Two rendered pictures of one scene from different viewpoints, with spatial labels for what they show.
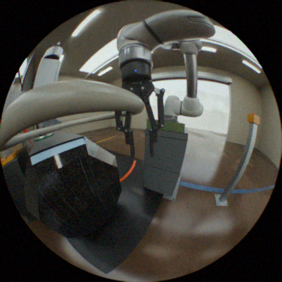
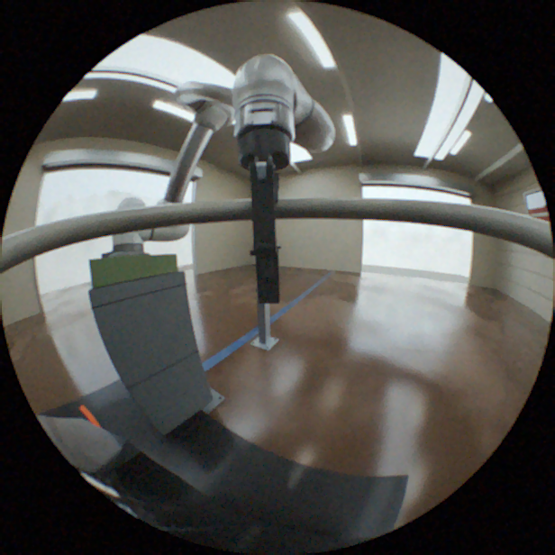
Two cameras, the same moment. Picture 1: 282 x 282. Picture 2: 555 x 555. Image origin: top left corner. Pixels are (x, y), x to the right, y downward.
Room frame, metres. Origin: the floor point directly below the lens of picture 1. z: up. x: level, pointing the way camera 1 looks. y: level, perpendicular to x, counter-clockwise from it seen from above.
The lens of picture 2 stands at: (0.20, 0.23, 0.89)
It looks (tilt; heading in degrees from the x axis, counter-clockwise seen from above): 12 degrees down; 269
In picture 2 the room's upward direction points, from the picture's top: straight up
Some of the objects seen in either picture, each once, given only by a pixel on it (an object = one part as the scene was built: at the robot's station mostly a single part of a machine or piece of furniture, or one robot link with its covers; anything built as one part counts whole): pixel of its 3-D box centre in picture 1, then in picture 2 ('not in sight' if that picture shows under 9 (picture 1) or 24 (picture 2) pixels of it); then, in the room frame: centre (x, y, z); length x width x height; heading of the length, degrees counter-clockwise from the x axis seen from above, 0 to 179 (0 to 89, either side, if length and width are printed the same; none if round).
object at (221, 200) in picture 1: (241, 166); (262, 286); (0.30, -1.06, 0.54); 0.20 x 0.20 x 1.09; 62
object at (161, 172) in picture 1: (165, 160); (149, 350); (0.85, -0.31, 0.40); 0.50 x 0.50 x 0.80; 60
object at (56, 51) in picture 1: (42, 74); not in sight; (0.49, 1.19, 1.62); 0.96 x 0.25 x 0.17; 73
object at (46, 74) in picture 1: (41, 87); not in sight; (0.41, 0.93, 1.32); 0.36 x 0.22 x 0.45; 73
